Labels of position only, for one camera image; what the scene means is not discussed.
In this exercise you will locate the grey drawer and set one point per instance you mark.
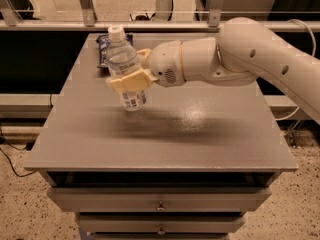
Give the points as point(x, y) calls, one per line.
point(158, 223)
point(81, 200)

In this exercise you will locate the grey drawer cabinet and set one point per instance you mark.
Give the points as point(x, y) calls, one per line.
point(193, 136)

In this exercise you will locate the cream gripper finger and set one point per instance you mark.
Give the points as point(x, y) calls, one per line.
point(139, 80)
point(143, 56)

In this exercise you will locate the clear plastic water bottle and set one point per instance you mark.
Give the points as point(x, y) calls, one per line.
point(131, 101)

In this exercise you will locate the upper grey drawer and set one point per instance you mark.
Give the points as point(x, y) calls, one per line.
point(81, 200)

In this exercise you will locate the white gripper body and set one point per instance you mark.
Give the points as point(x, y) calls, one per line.
point(165, 63)

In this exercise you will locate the metal railing frame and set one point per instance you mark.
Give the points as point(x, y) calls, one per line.
point(156, 15)

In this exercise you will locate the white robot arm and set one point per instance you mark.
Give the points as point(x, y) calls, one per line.
point(243, 51)

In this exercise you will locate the blue chip bag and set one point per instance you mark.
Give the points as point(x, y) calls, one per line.
point(101, 47)

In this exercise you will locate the lower grey drawer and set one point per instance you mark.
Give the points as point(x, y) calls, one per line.
point(158, 223)

